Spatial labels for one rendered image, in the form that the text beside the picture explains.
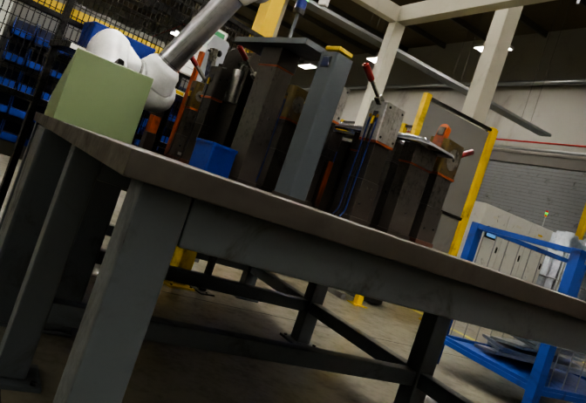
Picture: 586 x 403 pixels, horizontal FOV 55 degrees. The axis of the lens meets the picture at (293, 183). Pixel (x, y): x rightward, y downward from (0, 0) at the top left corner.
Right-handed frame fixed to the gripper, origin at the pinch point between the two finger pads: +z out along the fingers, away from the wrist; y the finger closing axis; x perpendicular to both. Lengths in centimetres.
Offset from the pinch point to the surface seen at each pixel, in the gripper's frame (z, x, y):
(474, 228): 43, -2, 231
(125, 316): 87, -45, -80
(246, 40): 18.6, 24.1, -1.4
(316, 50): 18.7, -6.0, -3.3
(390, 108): 29.1, -30.3, 6.9
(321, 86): 30.3, -14.5, -7.1
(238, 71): 24, 43, 20
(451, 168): 36, -40, 45
